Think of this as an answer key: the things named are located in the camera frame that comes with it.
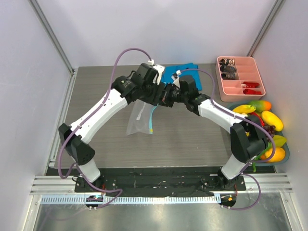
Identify red toy chili pepper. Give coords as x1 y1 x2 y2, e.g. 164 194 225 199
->
250 112 265 127

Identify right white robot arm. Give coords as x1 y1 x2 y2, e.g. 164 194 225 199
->
160 76 268 190

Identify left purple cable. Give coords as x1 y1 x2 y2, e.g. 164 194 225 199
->
57 48 154 208

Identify toy starfruit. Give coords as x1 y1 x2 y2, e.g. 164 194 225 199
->
273 135 287 148

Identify yellow toy mango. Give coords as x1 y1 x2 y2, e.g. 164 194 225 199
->
261 111 283 131

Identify blue folded cloth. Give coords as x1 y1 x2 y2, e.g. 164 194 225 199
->
161 63 203 91

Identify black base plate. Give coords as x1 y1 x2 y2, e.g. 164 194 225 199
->
74 166 247 198

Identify slotted cable duct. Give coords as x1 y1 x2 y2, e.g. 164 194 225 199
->
40 194 221 205

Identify teal fruit tray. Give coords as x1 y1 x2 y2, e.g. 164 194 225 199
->
227 100 290 167

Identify black clips in tray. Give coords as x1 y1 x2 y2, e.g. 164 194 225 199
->
218 58 237 80

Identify clear zip top bag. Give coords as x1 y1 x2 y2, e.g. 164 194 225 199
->
126 100 157 136

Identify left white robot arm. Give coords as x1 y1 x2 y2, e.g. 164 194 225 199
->
58 63 165 192

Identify pink compartment tray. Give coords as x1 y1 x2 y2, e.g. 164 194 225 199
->
216 56 266 102

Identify toy grapes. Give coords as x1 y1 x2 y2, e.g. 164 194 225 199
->
263 125 276 138

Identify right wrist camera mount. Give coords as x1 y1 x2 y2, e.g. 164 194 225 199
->
171 70 181 88

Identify red clips in tray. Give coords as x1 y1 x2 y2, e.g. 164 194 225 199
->
241 81 262 95

